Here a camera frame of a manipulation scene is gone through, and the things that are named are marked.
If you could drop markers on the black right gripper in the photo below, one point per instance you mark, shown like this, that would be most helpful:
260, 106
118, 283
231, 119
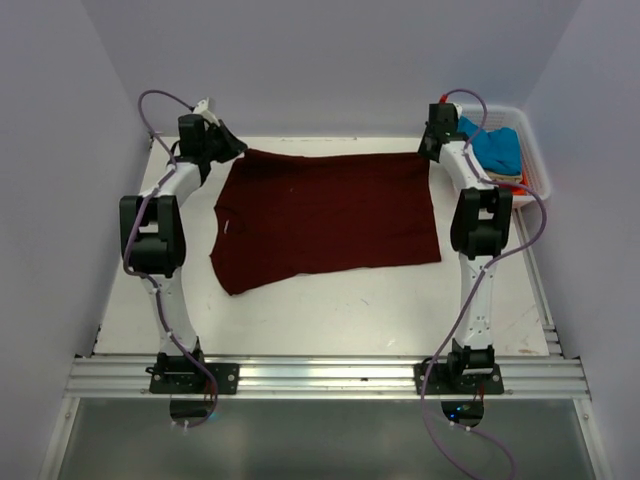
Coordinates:
423, 148

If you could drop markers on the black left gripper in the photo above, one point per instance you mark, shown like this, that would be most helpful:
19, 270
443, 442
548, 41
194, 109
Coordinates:
232, 145

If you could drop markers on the dark red t shirt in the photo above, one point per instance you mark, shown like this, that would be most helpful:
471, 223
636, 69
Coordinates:
295, 215

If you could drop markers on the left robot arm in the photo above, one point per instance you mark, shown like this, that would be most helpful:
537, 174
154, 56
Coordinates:
154, 249

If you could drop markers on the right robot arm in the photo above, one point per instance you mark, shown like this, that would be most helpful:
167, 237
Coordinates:
479, 233

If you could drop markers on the white plastic basket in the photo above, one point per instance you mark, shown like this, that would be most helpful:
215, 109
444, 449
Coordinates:
532, 163

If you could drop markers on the blue t shirt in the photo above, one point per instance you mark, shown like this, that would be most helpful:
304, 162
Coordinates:
498, 151

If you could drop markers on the cream t shirt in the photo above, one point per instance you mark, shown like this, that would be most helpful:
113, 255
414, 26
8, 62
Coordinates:
502, 176

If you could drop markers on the orange red t shirt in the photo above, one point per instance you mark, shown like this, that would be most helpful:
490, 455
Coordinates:
520, 190

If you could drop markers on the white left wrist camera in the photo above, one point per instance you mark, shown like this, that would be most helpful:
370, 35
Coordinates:
205, 108

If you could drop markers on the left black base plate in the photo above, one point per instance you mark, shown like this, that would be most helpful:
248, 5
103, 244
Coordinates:
220, 377

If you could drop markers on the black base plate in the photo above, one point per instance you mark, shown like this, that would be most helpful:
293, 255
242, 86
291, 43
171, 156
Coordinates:
220, 377
442, 382

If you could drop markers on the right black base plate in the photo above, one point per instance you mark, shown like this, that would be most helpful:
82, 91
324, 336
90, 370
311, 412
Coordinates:
442, 382

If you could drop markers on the aluminium mounting rail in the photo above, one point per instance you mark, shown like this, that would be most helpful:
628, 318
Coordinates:
327, 378

